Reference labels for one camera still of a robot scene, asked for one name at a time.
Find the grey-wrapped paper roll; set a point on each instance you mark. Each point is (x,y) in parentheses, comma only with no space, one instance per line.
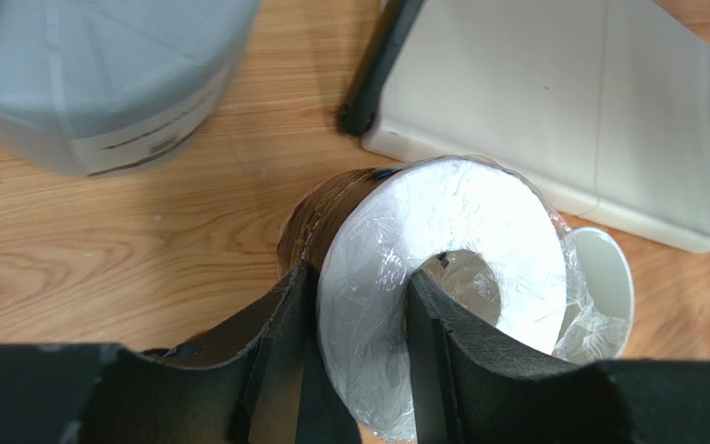
(95,88)

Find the beige checkered three-tier shelf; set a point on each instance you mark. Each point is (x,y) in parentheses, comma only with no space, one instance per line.
(602,105)

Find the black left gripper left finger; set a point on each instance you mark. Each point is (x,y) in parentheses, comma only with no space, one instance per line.
(257,377)

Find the orange ceramic mug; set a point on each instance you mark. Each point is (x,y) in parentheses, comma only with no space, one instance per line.
(599,318)

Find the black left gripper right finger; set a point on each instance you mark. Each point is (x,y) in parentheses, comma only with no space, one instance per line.
(471,383)

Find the black-wrapped paper roll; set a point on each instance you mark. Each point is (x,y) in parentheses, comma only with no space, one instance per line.
(485,234)

